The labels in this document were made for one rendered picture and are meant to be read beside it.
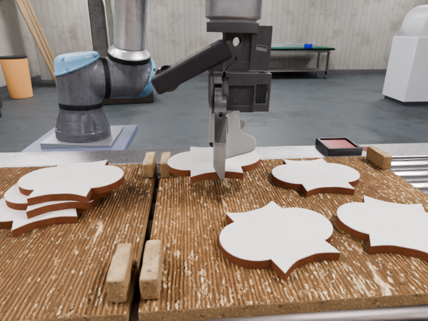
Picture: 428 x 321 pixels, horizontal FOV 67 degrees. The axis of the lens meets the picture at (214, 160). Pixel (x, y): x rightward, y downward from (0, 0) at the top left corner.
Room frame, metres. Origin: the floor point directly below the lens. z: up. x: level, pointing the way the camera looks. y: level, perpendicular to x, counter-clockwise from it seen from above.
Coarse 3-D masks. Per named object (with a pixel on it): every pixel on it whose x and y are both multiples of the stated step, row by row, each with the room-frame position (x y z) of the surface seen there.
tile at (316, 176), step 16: (288, 160) 0.54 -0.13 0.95; (304, 160) 0.54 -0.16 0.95; (320, 160) 0.54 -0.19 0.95; (272, 176) 0.49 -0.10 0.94; (288, 176) 0.47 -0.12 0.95; (304, 176) 0.47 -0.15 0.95; (320, 176) 0.47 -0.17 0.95; (336, 176) 0.47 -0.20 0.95; (352, 176) 0.47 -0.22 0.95; (304, 192) 0.43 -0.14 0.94; (320, 192) 0.44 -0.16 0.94; (336, 192) 0.44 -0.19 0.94; (352, 192) 0.43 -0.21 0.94
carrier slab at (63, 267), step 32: (0, 192) 0.44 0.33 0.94; (128, 192) 0.44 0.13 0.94; (64, 224) 0.35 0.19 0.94; (96, 224) 0.35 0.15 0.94; (128, 224) 0.35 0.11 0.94; (0, 256) 0.29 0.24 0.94; (32, 256) 0.29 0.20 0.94; (64, 256) 0.29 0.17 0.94; (96, 256) 0.29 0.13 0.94; (0, 288) 0.24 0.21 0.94; (32, 288) 0.24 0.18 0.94; (64, 288) 0.24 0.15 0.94; (96, 288) 0.24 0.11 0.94; (0, 320) 0.21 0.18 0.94; (32, 320) 0.21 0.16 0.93; (64, 320) 0.21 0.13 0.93; (96, 320) 0.21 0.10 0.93; (128, 320) 0.22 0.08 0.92
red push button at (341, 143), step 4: (324, 140) 0.71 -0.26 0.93; (328, 140) 0.71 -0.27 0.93; (332, 140) 0.71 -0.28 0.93; (336, 140) 0.71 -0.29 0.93; (340, 140) 0.71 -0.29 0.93; (344, 140) 0.71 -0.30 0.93; (328, 144) 0.69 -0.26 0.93; (332, 144) 0.69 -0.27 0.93; (336, 144) 0.69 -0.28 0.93; (340, 144) 0.69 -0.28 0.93; (344, 144) 0.69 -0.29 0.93; (348, 144) 0.69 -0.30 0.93
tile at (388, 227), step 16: (352, 208) 0.37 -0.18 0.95; (368, 208) 0.37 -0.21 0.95; (384, 208) 0.37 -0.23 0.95; (400, 208) 0.37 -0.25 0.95; (416, 208) 0.37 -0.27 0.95; (352, 224) 0.34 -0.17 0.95; (368, 224) 0.34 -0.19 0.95; (384, 224) 0.34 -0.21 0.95; (400, 224) 0.34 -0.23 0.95; (416, 224) 0.34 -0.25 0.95; (368, 240) 0.31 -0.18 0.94; (384, 240) 0.30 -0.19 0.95; (400, 240) 0.30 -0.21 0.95; (416, 240) 0.30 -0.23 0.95; (416, 256) 0.29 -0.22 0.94
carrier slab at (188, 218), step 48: (192, 192) 0.44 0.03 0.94; (240, 192) 0.44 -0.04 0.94; (288, 192) 0.44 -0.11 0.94; (384, 192) 0.44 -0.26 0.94; (192, 240) 0.32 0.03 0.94; (336, 240) 0.32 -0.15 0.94; (192, 288) 0.24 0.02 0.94; (240, 288) 0.24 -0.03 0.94; (288, 288) 0.24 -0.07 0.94; (336, 288) 0.24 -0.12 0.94; (384, 288) 0.24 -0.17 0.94
